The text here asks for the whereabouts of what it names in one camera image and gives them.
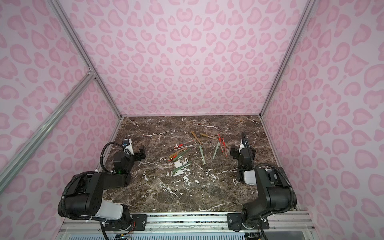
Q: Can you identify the brown pen short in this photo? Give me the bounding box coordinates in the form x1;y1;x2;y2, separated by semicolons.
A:
199;133;216;140

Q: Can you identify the brown pen long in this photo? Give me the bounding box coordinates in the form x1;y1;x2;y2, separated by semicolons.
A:
191;131;202;145

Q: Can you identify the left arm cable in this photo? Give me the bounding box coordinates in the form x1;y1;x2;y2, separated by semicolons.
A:
99;141;125;173

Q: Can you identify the brown pen in cluster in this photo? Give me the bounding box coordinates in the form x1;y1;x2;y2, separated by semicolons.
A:
169;147;188;160

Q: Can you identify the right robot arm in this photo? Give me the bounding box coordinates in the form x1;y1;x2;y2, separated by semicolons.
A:
227;146;297;232

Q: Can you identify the green pen centre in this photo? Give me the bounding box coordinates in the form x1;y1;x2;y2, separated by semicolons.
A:
199;145;206;165

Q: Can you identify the green pen right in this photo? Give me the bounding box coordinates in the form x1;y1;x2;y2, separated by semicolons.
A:
212;142;221;160

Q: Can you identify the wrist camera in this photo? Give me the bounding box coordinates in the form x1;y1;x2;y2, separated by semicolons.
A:
239;143;246;153
122;139;134;156

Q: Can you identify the green pen front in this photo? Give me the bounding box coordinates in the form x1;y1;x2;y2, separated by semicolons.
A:
172;163;190;174

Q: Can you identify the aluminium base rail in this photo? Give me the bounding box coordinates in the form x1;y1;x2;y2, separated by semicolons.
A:
56;211;319;240

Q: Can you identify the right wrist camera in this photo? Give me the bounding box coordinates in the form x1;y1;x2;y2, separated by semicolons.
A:
239;143;246;153

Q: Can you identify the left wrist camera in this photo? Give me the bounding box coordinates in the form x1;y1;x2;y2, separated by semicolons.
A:
122;139;134;156

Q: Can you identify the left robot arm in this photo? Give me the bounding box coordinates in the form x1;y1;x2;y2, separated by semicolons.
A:
58;146;146;231

